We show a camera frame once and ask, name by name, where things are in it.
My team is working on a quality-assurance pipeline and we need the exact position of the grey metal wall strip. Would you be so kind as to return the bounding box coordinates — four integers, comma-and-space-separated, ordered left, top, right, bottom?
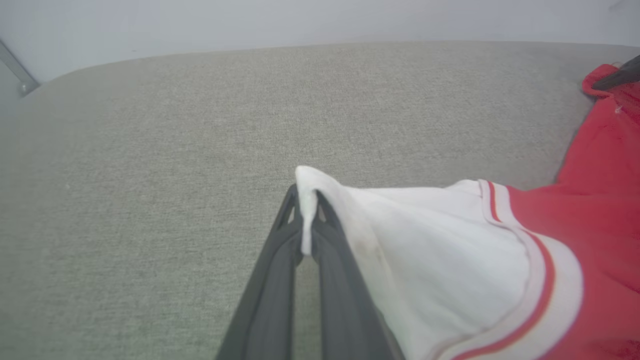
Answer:
0, 39, 41, 97

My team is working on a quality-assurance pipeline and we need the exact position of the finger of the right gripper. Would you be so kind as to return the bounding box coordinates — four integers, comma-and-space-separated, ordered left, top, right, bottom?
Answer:
592, 54, 640, 92

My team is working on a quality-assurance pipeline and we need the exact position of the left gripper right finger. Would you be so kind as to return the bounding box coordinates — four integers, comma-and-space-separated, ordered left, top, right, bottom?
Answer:
311, 191, 406, 360

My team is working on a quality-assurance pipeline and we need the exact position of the red and white shirt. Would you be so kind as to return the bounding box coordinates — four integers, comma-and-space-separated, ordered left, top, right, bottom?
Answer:
295, 62, 640, 360

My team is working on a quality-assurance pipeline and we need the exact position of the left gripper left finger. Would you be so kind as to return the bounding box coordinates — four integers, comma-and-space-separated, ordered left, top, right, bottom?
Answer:
215, 184, 306, 360

